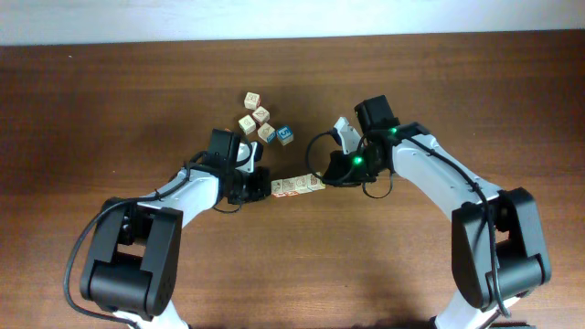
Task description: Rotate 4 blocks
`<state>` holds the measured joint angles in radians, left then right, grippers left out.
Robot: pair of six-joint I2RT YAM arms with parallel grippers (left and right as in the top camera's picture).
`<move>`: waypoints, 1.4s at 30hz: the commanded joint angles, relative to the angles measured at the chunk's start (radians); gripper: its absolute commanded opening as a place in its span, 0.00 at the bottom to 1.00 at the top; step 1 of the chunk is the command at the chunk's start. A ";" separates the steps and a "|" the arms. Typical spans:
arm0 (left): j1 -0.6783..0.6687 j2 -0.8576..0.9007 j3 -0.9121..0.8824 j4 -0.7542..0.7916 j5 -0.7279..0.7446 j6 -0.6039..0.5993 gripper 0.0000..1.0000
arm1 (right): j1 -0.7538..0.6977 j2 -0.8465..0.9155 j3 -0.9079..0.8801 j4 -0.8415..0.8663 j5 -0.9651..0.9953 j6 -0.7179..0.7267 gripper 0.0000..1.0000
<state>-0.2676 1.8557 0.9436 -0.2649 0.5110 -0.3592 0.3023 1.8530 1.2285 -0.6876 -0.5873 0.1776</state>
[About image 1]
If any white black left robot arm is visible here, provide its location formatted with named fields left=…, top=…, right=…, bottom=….
left=80, top=130, right=271, bottom=328

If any wooden block blue number 5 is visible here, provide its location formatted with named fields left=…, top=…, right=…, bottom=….
left=276, top=125, right=294, bottom=146

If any wooden block red letter E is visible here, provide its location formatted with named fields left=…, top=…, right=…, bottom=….
left=271, top=179, right=287, bottom=197

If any plain wooden picture block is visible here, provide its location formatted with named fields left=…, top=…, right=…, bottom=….
left=243, top=91, right=261, bottom=111

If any wooden block back red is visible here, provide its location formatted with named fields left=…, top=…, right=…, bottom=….
left=238, top=115, right=257, bottom=135

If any wooden block red edge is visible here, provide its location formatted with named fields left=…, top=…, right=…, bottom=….
left=251, top=106, right=271, bottom=126

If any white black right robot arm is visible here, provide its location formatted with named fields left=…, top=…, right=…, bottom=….
left=319, top=95, right=552, bottom=328

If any wooden block teal side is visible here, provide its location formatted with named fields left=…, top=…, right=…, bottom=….
left=258, top=122, right=276, bottom=143

